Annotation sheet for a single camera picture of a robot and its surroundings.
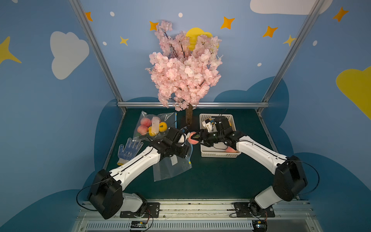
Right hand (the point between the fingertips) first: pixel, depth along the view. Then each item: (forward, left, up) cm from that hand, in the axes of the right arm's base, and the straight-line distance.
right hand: (195, 138), depth 80 cm
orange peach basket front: (+13, +32, -15) cm, 37 cm away
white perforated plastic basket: (-8, -12, +3) cm, 15 cm away
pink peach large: (+21, +37, -13) cm, 44 cm away
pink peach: (-2, +2, 0) cm, 3 cm away
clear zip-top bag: (-11, +16, -17) cm, 26 cm away
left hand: (-4, +4, -5) cm, 7 cm away
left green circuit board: (-40, +27, -21) cm, 52 cm away
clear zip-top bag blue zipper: (+17, +28, -12) cm, 35 cm away
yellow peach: (+18, +24, -15) cm, 33 cm away
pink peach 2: (+14, +38, -14) cm, 43 cm away
